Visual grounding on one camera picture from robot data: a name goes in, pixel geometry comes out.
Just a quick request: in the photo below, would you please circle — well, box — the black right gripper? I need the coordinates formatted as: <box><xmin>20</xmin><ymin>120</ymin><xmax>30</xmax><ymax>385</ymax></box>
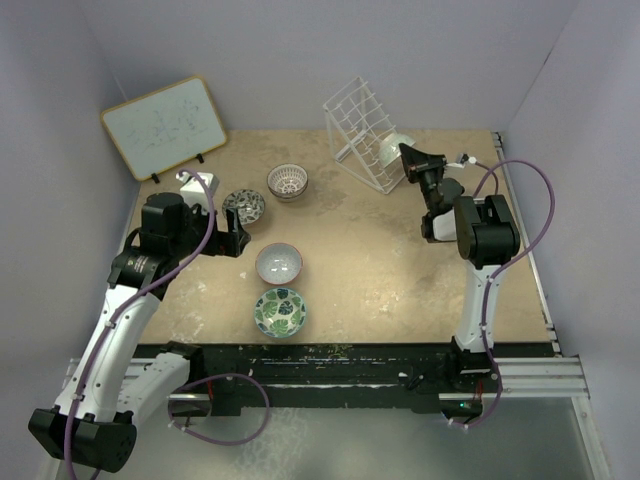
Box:
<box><xmin>399</xmin><ymin>144</ymin><xmax>449</xmax><ymax>214</ymax></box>

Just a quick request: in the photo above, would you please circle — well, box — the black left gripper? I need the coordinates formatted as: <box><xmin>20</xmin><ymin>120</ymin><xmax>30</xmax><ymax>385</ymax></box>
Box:
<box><xmin>170</xmin><ymin>200</ymin><xmax>249</xmax><ymax>260</ymax></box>

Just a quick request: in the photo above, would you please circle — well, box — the white green patterned bowl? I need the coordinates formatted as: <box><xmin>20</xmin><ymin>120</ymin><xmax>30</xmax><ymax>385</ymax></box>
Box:
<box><xmin>378</xmin><ymin>132</ymin><xmax>416</xmax><ymax>169</ymax></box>

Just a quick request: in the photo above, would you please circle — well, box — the red rimmed dotted bowl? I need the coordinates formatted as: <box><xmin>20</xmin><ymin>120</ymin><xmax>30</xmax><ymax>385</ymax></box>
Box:
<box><xmin>255</xmin><ymin>243</ymin><xmax>303</xmax><ymax>285</ymax></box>

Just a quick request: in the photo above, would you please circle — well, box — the white wire dish rack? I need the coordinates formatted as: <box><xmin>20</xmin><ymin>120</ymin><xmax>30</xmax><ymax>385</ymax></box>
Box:
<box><xmin>323</xmin><ymin>77</ymin><xmax>404</xmax><ymax>194</ymax></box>

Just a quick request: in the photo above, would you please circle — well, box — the green leaf pattern bowl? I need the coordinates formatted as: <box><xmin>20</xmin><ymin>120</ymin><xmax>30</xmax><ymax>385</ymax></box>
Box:
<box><xmin>253</xmin><ymin>287</ymin><xmax>308</xmax><ymax>339</ymax></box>

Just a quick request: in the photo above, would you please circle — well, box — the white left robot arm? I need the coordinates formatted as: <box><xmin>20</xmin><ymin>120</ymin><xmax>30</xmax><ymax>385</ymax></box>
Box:
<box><xmin>28</xmin><ymin>193</ymin><xmax>251</xmax><ymax>473</ymax></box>

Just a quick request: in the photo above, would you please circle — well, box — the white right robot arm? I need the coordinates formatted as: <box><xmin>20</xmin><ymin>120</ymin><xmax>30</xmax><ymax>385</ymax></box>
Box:
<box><xmin>399</xmin><ymin>143</ymin><xmax>521</xmax><ymax>391</ymax></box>

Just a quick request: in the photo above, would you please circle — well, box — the grey leaf pattern bowl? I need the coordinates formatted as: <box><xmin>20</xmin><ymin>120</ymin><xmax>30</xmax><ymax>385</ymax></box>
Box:
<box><xmin>222</xmin><ymin>189</ymin><xmax>266</xmax><ymax>226</ymax></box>

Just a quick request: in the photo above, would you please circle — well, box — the white lattice pattern bowl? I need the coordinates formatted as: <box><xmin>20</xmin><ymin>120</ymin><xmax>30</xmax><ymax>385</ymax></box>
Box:
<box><xmin>267</xmin><ymin>163</ymin><xmax>309</xmax><ymax>202</ymax></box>

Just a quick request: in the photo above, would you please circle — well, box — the wood framed whiteboard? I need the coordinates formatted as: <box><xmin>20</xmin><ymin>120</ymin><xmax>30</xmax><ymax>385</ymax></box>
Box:
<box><xmin>101</xmin><ymin>76</ymin><xmax>227</xmax><ymax>182</ymax></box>

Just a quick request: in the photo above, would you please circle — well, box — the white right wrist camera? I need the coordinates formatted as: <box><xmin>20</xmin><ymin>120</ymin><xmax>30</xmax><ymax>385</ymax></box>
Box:
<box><xmin>447</xmin><ymin>153</ymin><xmax>477</xmax><ymax>169</ymax></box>

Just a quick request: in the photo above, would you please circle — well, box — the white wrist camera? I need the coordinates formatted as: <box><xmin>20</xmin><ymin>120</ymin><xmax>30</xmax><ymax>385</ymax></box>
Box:
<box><xmin>447</xmin><ymin>153</ymin><xmax>477</xmax><ymax>169</ymax></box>
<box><xmin>176</xmin><ymin>172</ymin><xmax>220</xmax><ymax>210</ymax></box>

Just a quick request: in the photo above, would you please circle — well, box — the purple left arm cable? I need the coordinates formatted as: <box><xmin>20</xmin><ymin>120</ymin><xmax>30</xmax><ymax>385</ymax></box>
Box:
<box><xmin>64</xmin><ymin>168</ymin><xmax>217</xmax><ymax>479</ymax></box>

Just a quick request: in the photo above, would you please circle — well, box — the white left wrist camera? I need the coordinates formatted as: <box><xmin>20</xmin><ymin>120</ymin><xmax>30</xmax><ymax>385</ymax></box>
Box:
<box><xmin>176</xmin><ymin>172</ymin><xmax>220</xmax><ymax>210</ymax></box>

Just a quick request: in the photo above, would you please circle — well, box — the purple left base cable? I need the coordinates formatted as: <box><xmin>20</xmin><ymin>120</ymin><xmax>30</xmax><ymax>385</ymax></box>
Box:
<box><xmin>167</xmin><ymin>373</ymin><xmax>272</xmax><ymax>446</ymax></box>

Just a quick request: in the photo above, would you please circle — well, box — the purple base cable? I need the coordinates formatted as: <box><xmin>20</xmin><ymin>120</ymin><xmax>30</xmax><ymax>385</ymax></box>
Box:
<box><xmin>442</xmin><ymin>367</ymin><xmax>505</xmax><ymax>434</ymax></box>
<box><xmin>167</xmin><ymin>373</ymin><xmax>272</xmax><ymax>446</ymax></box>

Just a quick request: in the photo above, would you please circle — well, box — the black aluminium mounting rail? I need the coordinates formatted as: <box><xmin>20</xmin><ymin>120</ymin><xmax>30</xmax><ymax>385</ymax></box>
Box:
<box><xmin>64</xmin><ymin>341</ymin><xmax>592</xmax><ymax>419</ymax></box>

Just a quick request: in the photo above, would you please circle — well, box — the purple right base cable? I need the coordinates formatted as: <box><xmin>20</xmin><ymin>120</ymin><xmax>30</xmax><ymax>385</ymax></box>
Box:
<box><xmin>442</xmin><ymin>367</ymin><xmax>505</xmax><ymax>434</ymax></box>

